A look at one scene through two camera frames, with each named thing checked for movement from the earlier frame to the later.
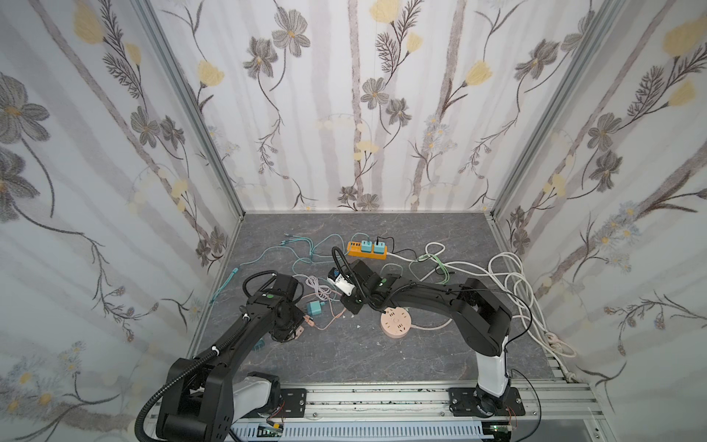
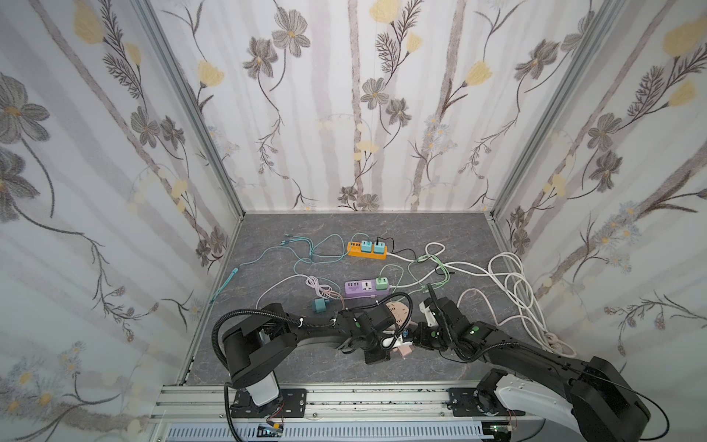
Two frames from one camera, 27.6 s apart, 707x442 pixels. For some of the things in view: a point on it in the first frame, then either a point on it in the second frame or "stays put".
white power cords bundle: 504,269 stays put
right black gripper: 358,298 → 423,333
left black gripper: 293,326 → 373,343
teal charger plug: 379,248 stays put
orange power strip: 354,250 stays put
